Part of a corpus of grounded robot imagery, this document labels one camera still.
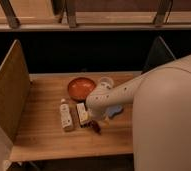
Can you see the light blue plastic object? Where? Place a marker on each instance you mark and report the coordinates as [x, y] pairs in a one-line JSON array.
[[113, 111]]

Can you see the wooden side panel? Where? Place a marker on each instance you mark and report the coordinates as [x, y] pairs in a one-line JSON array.
[[14, 89]]

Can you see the wooden shelf rail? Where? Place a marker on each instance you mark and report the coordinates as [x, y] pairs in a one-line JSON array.
[[94, 15]]

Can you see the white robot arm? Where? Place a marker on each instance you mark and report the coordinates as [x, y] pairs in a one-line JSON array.
[[161, 114]]

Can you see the white squeeze bottle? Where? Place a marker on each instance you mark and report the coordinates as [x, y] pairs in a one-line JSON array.
[[66, 117]]

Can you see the clear plastic cup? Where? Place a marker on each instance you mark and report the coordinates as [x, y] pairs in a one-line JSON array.
[[107, 80]]

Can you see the dark red pepper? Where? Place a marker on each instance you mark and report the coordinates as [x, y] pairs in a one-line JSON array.
[[95, 126]]

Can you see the dark right side panel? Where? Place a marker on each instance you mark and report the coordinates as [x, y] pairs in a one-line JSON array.
[[159, 54]]

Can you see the orange round bowl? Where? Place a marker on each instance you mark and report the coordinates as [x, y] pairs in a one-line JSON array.
[[79, 88]]

